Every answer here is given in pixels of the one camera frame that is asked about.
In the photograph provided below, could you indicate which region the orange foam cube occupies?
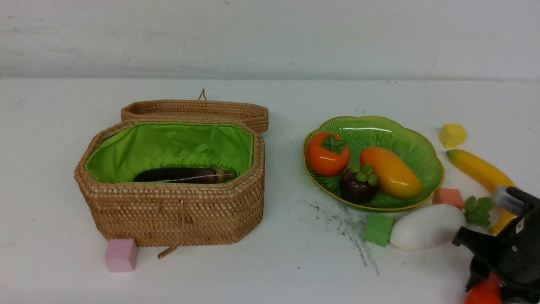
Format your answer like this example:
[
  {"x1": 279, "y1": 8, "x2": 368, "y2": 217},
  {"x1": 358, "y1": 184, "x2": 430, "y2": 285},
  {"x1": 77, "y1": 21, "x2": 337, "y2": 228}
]
[{"x1": 432, "y1": 188, "x2": 464, "y2": 210}]

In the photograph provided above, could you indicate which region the yellow toy banana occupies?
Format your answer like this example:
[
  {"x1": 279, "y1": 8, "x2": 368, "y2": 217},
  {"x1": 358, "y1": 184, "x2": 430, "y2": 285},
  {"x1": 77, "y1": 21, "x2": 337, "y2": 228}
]
[{"x1": 446, "y1": 149, "x2": 516, "y2": 235}]

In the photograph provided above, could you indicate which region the green ribbed glass plate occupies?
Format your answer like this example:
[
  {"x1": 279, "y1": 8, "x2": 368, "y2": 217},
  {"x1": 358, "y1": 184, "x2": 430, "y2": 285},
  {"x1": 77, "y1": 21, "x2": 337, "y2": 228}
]
[{"x1": 302, "y1": 116, "x2": 445, "y2": 212}]

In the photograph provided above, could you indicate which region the woven wicker basket lid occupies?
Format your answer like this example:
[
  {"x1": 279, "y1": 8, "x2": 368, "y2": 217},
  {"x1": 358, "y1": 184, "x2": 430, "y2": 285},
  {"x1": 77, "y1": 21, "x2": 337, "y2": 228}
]
[{"x1": 120, "y1": 90, "x2": 269, "y2": 133}]

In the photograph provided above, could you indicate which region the dark purple toy mangosteen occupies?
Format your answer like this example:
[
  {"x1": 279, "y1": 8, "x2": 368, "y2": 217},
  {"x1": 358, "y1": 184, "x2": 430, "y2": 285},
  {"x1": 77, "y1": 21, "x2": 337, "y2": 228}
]
[{"x1": 339, "y1": 164, "x2": 379, "y2": 205}]

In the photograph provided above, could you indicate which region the green foam cube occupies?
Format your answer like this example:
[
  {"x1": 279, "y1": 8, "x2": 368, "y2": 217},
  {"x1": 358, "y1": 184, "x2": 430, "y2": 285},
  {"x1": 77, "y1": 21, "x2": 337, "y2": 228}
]
[{"x1": 363, "y1": 212, "x2": 394, "y2": 247}]

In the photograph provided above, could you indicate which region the purple toy eggplant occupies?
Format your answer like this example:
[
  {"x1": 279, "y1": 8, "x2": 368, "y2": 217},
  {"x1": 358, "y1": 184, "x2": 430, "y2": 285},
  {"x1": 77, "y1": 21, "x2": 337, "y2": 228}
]
[{"x1": 133, "y1": 167, "x2": 237, "y2": 184}]

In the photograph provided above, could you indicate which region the yellow foam cube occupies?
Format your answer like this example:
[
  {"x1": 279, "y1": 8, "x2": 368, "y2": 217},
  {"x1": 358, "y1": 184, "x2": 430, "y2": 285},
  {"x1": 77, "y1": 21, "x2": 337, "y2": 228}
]
[{"x1": 438, "y1": 124, "x2": 467, "y2": 149}]

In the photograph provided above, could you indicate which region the white toy radish with leaves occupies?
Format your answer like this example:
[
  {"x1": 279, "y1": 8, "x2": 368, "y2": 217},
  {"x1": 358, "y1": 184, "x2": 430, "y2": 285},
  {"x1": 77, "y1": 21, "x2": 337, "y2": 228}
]
[{"x1": 389, "y1": 196, "x2": 494, "y2": 251}]

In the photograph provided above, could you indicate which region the pink foam cube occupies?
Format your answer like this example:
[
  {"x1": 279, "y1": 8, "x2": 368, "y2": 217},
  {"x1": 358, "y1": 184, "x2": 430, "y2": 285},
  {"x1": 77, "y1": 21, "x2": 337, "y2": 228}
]
[{"x1": 105, "y1": 239, "x2": 138, "y2": 273}]

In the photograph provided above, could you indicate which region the woven wicker basket green lining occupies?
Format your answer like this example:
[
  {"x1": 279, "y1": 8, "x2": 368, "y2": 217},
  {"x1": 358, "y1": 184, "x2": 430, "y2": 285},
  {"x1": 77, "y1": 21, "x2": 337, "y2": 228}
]
[{"x1": 74, "y1": 120, "x2": 265, "y2": 247}]

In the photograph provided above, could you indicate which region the orange toy carrot with leaves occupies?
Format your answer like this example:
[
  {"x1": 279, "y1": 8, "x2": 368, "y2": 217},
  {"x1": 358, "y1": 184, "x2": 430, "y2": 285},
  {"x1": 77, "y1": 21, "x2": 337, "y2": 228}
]
[{"x1": 464, "y1": 273, "x2": 502, "y2": 304}]

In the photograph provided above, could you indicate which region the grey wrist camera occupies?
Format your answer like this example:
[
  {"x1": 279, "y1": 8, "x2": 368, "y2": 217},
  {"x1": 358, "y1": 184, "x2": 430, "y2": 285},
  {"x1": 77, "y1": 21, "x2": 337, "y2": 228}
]
[{"x1": 492, "y1": 185, "x2": 525, "y2": 216}]

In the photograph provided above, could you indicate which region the yellow orange toy mango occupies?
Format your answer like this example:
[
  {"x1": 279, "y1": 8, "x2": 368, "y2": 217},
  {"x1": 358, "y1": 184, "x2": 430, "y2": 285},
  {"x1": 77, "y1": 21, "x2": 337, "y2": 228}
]
[{"x1": 359, "y1": 147, "x2": 424, "y2": 200}]

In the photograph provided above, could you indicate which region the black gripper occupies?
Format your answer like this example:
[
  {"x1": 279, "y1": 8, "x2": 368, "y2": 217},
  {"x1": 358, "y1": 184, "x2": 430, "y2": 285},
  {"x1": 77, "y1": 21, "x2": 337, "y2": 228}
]
[{"x1": 452, "y1": 188, "x2": 540, "y2": 304}]

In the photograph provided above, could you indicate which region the orange toy persimmon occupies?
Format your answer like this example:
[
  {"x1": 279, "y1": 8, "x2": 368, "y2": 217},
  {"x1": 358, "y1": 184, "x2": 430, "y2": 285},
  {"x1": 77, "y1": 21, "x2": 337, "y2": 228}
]
[{"x1": 305, "y1": 132, "x2": 351, "y2": 176}]

